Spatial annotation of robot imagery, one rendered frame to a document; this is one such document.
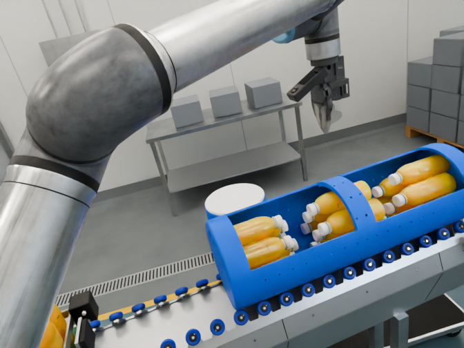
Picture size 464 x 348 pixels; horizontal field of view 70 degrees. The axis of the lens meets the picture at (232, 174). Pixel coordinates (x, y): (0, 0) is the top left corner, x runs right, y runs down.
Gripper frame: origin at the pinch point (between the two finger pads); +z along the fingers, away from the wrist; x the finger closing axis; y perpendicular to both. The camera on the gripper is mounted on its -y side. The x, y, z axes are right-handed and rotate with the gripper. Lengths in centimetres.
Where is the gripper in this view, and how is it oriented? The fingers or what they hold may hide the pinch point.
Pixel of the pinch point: (323, 130)
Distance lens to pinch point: 102.9
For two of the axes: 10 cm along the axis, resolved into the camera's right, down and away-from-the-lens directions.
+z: 2.0, 8.9, 4.1
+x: -3.0, -3.4, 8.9
